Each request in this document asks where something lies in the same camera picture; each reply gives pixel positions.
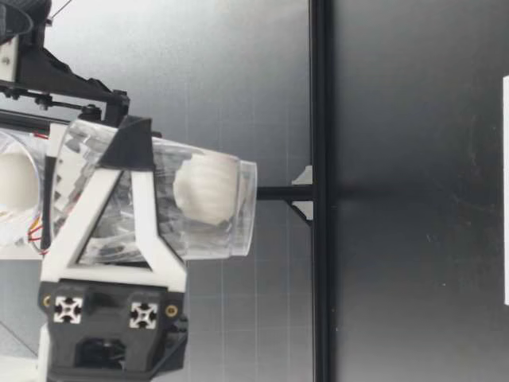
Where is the black frame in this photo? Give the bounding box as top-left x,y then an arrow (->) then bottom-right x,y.
256,0 -> 332,382

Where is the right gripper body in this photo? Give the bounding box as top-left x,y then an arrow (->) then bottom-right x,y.
0,37 -> 130,129

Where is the white ball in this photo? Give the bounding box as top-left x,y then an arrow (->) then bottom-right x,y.
173,154 -> 241,224

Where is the clear plastic glass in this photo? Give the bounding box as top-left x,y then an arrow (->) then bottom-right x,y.
65,119 -> 258,263

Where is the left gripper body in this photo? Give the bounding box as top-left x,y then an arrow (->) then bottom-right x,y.
38,281 -> 189,380

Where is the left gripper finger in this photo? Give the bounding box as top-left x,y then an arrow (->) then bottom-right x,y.
41,114 -> 188,290

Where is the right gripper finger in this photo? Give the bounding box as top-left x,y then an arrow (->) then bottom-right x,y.
42,123 -> 83,258

